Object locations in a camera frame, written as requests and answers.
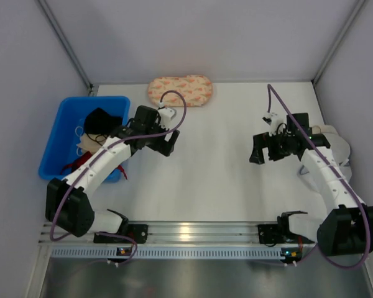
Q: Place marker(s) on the black bra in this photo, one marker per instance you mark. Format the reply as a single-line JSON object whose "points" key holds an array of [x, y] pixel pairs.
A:
{"points": [[99, 124]]}

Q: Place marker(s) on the red bra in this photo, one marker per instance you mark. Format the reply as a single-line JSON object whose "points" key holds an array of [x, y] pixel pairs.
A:
{"points": [[112, 178]]}

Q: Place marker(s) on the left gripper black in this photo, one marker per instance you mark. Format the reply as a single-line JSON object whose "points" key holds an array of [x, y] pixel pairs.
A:
{"points": [[161, 143]]}

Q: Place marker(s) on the beige bra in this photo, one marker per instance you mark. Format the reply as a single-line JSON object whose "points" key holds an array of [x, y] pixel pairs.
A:
{"points": [[86, 144]]}

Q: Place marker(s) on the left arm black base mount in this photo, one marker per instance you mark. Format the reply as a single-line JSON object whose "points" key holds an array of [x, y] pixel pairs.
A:
{"points": [[135, 231]]}

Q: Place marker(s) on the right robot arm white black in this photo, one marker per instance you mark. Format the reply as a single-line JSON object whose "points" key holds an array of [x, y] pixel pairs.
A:
{"points": [[347, 227]]}

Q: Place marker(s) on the blue plastic bin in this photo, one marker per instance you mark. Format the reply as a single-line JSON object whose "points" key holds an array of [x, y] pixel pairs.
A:
{"points": [[61, 148]]}

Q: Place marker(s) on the floral patterned laundry bag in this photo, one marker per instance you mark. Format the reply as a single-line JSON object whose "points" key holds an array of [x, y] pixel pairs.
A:
{"points": [[196, 90]]}

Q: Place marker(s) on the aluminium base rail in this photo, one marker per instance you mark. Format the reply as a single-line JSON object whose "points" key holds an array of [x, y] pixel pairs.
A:
{"points": [[178, 240]]}

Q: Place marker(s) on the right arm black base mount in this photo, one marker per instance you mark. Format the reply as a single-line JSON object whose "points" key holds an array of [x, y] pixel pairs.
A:
{"points": [[271, 235]]}

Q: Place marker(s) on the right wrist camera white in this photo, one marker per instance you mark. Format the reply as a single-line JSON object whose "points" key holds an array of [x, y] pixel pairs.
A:
{"points": [[273, 120]]}

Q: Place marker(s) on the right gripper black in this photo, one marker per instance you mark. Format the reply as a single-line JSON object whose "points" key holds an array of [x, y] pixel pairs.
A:
{"points": [[271, 148]]}

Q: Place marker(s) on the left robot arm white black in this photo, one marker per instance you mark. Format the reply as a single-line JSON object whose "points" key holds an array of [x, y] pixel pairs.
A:
{"points": [[68, 200]]}

